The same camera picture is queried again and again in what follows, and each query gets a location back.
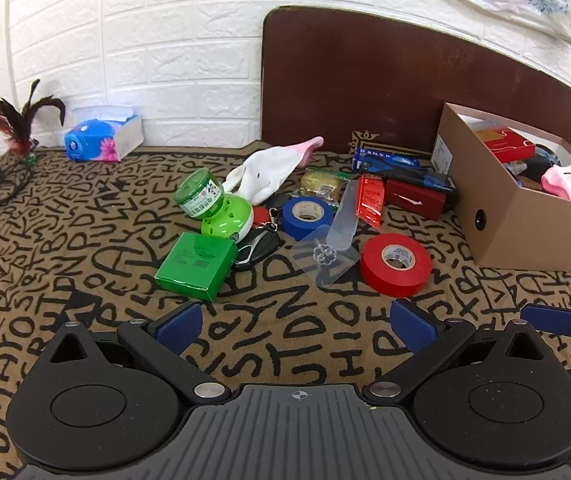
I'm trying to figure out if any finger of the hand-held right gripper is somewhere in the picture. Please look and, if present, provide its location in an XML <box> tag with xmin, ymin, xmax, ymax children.
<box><xmin>520</xmin><ymin>302</ymin><xmax>571</xmax><ymax>361</ymax></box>

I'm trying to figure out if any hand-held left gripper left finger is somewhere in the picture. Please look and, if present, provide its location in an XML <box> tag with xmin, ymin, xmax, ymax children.
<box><xmin>40</xmin><ymin>303</ymin><xmax>233</xmax><ymax>406</ymax></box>

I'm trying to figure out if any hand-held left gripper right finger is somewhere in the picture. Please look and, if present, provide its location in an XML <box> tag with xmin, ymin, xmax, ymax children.
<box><xmin>363</xmin><ymin>299</ymin><xmax>552</xmax><ymax>406</ymax></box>

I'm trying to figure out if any black car key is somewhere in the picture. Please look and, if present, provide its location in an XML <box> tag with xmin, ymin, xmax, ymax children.
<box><xmin>235</xmin><ymin>229</ymin><xmax>282</xmax><ymax>267</ymax></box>

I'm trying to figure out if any brown cardboard box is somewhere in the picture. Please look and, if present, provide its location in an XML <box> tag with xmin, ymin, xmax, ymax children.
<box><xmin>430</xmin><ymin>102</ymin><xmax>571</xmax><ymax>274</ymax></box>

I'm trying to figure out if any green mosquito repellent device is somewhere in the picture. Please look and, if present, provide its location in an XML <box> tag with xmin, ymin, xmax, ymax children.
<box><xmin>174</xmin><ymin>167</ymin><xmax>256</xmax><ymax>242</ymax></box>

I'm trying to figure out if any blue tape roll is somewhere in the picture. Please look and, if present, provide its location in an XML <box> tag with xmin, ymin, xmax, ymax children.
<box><xmin>282</xmin><ymin>196</ymin><xmax>339</xmax><ymax>242</ymax></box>

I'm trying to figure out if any red tape roll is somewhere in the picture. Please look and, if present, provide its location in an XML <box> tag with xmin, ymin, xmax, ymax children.
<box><xmin>360</xmin><ymin>233</ymin><xmax>433</xmax><ymax>297</ymax></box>

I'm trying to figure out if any green square box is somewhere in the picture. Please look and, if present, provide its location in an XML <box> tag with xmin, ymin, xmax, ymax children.
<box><xmin>154</xmin><ymin>232</ymin><xmax>239</xmax><ymax>304</ymax></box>

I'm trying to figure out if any clear packet with flower hook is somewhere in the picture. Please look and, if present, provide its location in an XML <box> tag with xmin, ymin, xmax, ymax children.
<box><xmin>288</xmin><ymin>225</ymin><xmax>362</xmax><ymax>289</ymax></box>

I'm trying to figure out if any dark red box white mark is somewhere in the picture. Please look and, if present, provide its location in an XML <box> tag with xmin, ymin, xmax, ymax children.
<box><xmin>384</xmin><ymin>179</ymin><xmax>449</xmax><ymax>221</ymax></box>

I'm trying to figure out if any red sachet packet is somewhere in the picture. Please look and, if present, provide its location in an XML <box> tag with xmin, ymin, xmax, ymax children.
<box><xmin>356</xmin><ymin>174</ymin><xmax>385</xmax><ymax>232</ymax></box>

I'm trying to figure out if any red key tag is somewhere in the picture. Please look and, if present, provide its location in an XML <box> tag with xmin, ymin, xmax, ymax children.
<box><xmin>251</xmin><ymin>205</ymin><xmax>282</xmax><ymax>231</ymax></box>

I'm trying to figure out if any white pink glove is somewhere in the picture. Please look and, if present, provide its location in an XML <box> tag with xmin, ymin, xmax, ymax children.
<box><xmin>222</xmin><ymin>136</ymin><xmax>325</xmax><ymax>206</ymax></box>
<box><xmin>540</xmin><ymin>162</ymin><xmax>571</xmax><ymax>209</ymax></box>

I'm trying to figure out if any black and blue packet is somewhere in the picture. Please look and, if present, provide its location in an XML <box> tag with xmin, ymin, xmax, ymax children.
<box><xmin>375</xmin><ymin>167</ymin><xmax>459</xmax><ymax>196</ymax></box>

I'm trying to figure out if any black pouch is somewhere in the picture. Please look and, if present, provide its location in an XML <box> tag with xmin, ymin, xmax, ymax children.
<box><xmin>515</xmin><ymin>144</ymin><xmax>564</xmax><ymax>186</ymax></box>

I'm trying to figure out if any blue blister packet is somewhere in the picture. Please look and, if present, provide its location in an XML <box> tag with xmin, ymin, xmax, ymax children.
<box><xmin>353</xmin><ymin>146</ymin><xmax>423</xmax><ymax>172</ymax></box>

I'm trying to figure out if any yellow snack packet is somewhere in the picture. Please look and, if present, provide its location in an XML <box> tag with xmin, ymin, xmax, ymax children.
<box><xmin>293</xmin><ymin>167</ymin><xmax>354</xmax><ymax>211</ymax></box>

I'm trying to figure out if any red flat box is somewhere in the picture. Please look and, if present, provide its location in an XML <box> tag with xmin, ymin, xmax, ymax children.
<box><xmin>474</xmin><ymin>127</ymin><xmax>537</xmax><ymax>164</ymax></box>

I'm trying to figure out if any blue floral tissue box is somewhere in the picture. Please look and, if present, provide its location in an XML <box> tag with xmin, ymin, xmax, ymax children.
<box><xmin>62</xmin><ymin>105</ymin><xmax>144</xmax><ymax>163</ymax></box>

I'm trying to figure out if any dark red feather toy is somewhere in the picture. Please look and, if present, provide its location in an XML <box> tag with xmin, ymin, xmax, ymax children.
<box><xmin>0</xmin><ymin>79</ymin><xmax>68</xmax><ymax>168</ymax></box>

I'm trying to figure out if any dark brown wooden headboard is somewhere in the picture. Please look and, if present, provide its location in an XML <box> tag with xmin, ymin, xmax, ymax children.
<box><xmin>261</xmin><ymin>5</ymin><xmax>571</xmax><ymax>158</ymax></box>

